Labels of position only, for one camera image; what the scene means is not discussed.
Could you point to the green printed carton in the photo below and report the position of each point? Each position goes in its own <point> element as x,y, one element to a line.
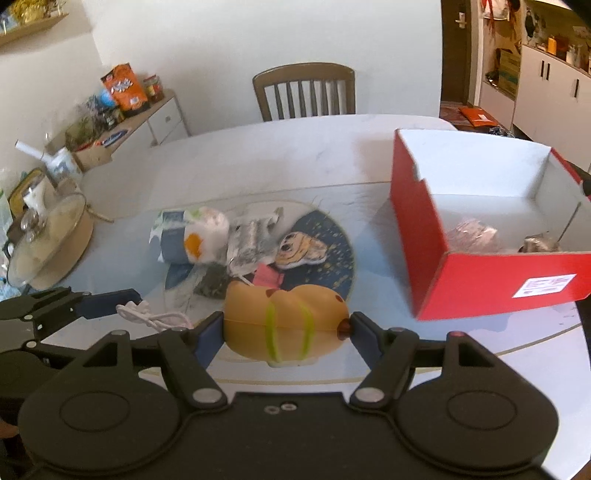
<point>508,69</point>

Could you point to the white cup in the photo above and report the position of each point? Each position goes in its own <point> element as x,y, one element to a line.
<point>36,196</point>

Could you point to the orange snack bag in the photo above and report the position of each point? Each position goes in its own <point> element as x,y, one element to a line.
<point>127,90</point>

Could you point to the round dark blue placemat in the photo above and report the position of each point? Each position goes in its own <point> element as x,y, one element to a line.
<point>330,263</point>

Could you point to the white floor cabinet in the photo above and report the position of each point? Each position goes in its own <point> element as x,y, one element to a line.
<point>549,92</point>

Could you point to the white sideboard cabinet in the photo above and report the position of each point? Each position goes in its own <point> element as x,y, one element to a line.
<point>161,122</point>

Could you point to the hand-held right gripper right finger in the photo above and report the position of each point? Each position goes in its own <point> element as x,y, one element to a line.
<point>358,325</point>

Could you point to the yellow framed tray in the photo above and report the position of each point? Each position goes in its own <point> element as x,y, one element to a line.
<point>21,191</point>

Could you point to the white marble desktop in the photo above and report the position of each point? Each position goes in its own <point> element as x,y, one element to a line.
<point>277,157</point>

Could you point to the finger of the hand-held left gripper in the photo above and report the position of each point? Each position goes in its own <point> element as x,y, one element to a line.
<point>111,302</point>
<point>51,351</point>

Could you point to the glass jar with red contents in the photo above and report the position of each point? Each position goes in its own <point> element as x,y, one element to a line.
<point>153,89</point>

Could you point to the open cardboard box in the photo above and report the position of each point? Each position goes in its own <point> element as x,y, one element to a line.
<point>92,154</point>

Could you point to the wooden wall shelf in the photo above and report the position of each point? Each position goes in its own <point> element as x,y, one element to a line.
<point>32,25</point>

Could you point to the dark clear packet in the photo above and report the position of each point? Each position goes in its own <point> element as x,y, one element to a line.
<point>211,282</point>

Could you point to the brown wooden chair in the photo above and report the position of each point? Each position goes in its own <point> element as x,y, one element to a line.
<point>304,92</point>

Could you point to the pink clear packet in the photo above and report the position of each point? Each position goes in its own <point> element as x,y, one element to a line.
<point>471,236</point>

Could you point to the small silver item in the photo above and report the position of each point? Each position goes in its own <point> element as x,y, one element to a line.
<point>540,243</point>

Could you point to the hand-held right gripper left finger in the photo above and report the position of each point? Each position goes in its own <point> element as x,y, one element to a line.
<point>210,333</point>

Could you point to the pink paper piece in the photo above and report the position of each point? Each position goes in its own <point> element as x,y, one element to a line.
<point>268,276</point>

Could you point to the silver printed packet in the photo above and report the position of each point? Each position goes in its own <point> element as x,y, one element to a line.
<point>249,240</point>

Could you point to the white patterned pitcher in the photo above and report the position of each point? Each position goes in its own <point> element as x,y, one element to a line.
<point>57,166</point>

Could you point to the yellow duck toy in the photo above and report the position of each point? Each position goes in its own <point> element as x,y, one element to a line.
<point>281,321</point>

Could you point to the red cardboard box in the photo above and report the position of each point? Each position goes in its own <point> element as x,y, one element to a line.
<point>466,281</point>

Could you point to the dark brown door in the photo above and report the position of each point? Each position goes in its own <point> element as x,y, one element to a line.
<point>457,50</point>

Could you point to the orange parcel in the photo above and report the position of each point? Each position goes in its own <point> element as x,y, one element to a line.
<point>478,116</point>

